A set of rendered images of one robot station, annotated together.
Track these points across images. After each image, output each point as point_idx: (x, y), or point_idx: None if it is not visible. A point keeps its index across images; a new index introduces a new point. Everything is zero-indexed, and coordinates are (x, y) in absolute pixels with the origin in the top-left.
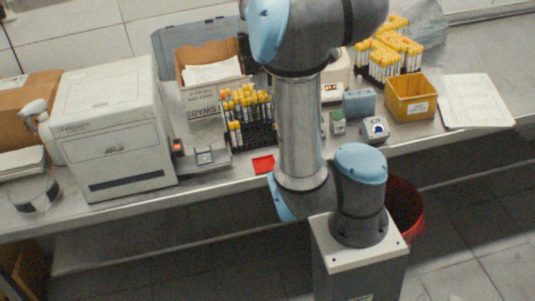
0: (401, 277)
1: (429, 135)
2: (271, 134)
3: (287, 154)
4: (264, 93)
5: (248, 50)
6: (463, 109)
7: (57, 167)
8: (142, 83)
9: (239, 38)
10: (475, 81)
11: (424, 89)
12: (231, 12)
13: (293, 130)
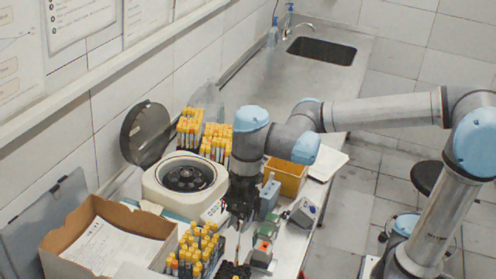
0: None
1: (322, 194)
2: (238, 271)
3: (445, 246)
4: (205, 235)
5: (246, 193)
6: (315, 163)
7: None
8: None
9: (245, 184)
10: None
11: (284, 162)
12: (70, 167)
13: (462, 222)
